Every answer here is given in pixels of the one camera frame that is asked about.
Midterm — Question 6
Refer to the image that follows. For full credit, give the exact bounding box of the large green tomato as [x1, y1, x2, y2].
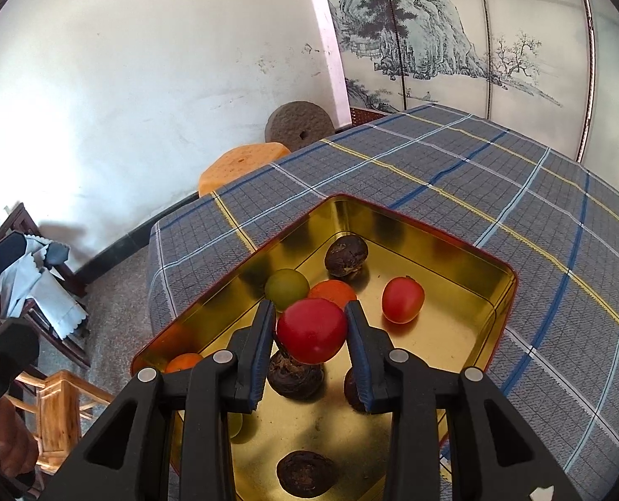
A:
[227, 413, 244, 439]

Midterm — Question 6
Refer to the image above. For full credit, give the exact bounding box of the small red tomato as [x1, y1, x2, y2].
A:
[276, 299, 348, 365]

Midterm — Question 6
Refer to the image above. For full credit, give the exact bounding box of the small green tomato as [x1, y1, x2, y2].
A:
[264, 269, 310, 312]

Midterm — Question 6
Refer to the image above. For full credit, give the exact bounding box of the person's left hand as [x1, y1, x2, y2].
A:
[0, 397, 39, 478]

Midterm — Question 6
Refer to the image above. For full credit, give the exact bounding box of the white cloth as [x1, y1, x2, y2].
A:
[0, 232, 87, 340]

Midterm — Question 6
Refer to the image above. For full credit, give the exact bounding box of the wooden chair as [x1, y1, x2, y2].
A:
[0, 205, 114, 474]

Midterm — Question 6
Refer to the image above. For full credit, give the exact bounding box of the orange tangerine near corner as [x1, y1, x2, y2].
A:
[165, 353, 202, 373]

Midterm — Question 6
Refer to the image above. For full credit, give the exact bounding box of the gold rectangular tin tray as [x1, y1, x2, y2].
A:
[132, 196, 524, 500]

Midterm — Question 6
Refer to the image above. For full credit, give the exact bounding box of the dark brown passion fruit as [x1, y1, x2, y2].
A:
[268, 351, 325, 400]

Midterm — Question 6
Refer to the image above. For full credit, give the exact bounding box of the blue plaid tablecloth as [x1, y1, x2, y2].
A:
[147, 105, 619, 500]

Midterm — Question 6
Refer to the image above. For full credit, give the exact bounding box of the orange tangerine in tray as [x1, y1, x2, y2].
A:
[307, 279, 357, 309]

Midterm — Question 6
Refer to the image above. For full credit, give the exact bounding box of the orange stool cushion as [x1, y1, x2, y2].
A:
[198, 142, 290, 197]

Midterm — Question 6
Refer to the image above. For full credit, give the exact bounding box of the round grey millstone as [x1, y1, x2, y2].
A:
[264, 101, 335, 152]

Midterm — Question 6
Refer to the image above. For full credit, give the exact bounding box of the landscape painted folding screen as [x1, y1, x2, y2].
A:
[327, 0, 619, 190]

